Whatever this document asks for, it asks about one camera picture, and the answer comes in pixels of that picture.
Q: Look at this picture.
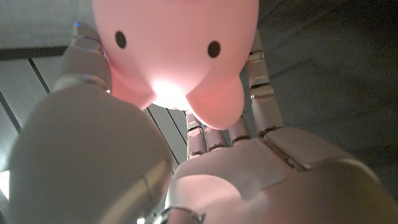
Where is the black backdrop curtain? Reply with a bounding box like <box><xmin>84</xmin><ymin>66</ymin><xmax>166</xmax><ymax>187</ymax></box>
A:
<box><xmin>242</xmin><ymin>0</ymin><xmax>398</xmax><ymax>200</ymax></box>

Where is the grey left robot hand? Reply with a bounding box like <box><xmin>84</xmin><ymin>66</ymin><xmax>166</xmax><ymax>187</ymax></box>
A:
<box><xmin>7</xmin><ymin>21</ymin><xmax>398</xmax><ymax>224</ymax></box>

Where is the pink plastic piggy bank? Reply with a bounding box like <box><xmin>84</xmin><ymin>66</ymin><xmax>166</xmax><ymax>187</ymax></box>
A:
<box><xmin>91</xmin><ymin>0</ymin><xmax>260</xmax><ymax>131</ymax></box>

